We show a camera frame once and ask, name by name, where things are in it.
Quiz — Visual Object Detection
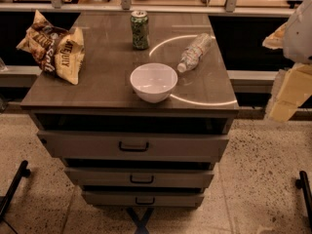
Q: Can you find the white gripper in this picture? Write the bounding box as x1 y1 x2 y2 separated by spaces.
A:
262 0 312 123

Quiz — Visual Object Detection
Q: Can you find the clear plastic water bottle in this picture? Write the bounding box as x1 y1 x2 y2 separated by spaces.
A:
177 33 213 73

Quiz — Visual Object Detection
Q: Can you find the white bowl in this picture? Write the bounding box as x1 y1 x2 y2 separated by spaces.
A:
130 63 177 103

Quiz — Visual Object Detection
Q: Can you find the black right base leg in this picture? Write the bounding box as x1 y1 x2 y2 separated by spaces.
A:
295 171 312 230

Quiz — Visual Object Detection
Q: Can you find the black base leg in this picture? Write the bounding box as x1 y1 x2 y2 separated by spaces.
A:
295 171 312 230
0 160 31 221

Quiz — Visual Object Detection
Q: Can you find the grey drawer cabinet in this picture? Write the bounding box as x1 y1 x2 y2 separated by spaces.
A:
21 14 239 194

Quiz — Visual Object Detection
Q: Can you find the top grey drawer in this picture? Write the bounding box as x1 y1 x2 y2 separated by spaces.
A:
37 131 228 163

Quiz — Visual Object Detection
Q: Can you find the grey drawer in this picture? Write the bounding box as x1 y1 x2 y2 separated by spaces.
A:
82 191 204 208
37 131 228 163
65 168 214 188

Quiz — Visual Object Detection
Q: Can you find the green soda can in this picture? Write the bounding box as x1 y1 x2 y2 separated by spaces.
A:
131 11 149 50

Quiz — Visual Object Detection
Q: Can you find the middle grey drawer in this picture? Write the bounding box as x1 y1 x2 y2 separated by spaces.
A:
65 168 214 188

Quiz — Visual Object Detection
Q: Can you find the bottom grey drawer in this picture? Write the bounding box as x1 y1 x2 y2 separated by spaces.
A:
82 191 204 208

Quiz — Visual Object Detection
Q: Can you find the brown yellow chip bag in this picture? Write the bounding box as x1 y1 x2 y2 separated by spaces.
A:
17 11 85 85

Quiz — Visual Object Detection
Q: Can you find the black left base leg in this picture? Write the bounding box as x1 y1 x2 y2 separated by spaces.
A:
0 160 31 221

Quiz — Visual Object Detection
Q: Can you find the metal shelf rail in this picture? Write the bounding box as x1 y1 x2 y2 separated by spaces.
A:
0 0 293 18

